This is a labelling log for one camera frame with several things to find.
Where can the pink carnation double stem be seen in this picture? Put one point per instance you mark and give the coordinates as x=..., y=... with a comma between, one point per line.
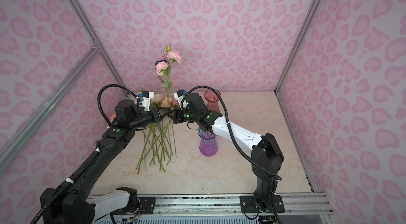
x=163, y=71

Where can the diagonal aluminium frame bar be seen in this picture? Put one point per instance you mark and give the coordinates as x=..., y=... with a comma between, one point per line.
x=21, y=138

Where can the aluminium frame corner post right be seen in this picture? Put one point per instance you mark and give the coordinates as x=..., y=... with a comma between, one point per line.
x=309, y=17

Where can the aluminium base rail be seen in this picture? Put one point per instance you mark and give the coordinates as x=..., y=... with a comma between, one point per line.
x=292, y=208

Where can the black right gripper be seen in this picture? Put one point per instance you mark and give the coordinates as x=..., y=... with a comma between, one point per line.
x=178, y=118

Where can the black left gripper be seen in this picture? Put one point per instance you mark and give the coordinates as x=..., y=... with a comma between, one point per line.
x=156, y=115

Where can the dark blue artificial rose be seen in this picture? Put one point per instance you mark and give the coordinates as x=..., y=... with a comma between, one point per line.
x=162, y=61

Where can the aluminium frame corner post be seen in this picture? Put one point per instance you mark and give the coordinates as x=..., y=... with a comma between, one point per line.
x=90, y=31
x=309, y=17

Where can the aluminium frame corner post left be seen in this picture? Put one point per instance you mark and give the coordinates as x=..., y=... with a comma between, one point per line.
x=90, y=31

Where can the purple blue glass vase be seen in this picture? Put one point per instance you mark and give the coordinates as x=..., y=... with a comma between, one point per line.
x=208, y=144

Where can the red glass vase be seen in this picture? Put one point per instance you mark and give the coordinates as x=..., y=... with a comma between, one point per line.
x=212, y=100

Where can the pink green carnation stem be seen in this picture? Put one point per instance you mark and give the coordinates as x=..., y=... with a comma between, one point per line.
x=144, y=153

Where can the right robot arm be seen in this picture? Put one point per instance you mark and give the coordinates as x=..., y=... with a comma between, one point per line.
x=262, y=151

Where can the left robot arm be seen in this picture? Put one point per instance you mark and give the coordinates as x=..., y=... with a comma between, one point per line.
x=69, y=203

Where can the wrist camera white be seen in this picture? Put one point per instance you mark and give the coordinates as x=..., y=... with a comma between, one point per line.
x=179, y=97
x=144, y=99

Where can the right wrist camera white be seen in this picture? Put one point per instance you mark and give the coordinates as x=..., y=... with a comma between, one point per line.
x=179, y=97

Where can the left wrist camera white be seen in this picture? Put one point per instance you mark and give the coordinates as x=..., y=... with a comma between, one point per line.
x=144, y=99

